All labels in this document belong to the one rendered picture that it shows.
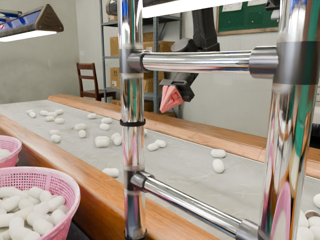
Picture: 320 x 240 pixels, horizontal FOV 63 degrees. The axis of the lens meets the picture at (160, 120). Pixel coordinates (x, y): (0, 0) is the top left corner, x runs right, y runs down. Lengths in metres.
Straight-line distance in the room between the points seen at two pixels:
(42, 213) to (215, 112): 2.67
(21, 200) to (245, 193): 0.37
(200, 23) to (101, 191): 0.58
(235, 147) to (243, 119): 2.17
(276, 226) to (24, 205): 0.38
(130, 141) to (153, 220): 0.13
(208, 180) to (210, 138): 0.21
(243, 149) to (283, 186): 0.48
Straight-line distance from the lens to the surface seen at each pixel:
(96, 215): 0.43
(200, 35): 0.84
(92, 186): 0.44
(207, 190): 0.47
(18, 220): 0.43
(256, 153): 0.63
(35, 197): 0.50
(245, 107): 2.79
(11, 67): 4.98
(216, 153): 0.61
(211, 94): 2.99
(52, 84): 5.19
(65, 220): 0.36
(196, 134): 0.72
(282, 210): 0.18
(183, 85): 0.77
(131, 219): 0.30
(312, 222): 0.41
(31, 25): 0.87
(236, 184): 0.50
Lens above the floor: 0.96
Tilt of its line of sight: 13 degrees down
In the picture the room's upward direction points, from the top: straight up
